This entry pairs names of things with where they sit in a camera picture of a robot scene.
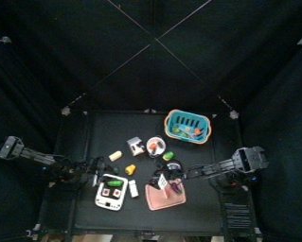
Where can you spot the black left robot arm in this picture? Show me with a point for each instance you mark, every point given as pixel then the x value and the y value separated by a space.
pixel 31 154

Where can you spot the teal basket orange rim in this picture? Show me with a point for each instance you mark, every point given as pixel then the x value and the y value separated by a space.
pixel 199 121

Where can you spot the black pot lid grey knob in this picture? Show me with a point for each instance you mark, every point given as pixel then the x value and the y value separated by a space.
pixel 174 165

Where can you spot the orange toy food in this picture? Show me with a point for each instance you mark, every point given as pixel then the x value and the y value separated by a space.
pixel 156 145

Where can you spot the pink rectangular tray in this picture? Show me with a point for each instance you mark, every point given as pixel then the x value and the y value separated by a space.
pixel 166 201

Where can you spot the green toy vegetable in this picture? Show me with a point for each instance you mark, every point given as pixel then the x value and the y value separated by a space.
pixel 174 129

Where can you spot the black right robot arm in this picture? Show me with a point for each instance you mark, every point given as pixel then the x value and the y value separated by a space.
pixel 225 165

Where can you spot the yellow toy corn green husk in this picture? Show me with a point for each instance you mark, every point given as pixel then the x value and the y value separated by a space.
pixel 168 156

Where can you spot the white toy stove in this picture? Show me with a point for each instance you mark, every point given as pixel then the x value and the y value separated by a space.
pixel 111 201

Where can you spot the purple toy eggplant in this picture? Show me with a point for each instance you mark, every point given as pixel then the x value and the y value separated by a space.
pixel 176 188

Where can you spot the white toy cooking pot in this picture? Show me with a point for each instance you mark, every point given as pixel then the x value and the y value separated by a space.
pixel 150 148

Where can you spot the white toy kitchen appliance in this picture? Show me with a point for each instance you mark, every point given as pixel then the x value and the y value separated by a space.
pixel 135 145

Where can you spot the orange toy vegetable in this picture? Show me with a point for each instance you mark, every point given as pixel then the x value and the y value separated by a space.
pixel 197 131

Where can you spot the yellow toy bell pepper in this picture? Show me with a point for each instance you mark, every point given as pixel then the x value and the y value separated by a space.
pixel 130 169

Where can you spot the white segmented toy block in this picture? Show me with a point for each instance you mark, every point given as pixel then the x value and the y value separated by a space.
pixel 132 189

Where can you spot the green toy pepper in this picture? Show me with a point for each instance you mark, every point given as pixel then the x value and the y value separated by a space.
pixel 115 182

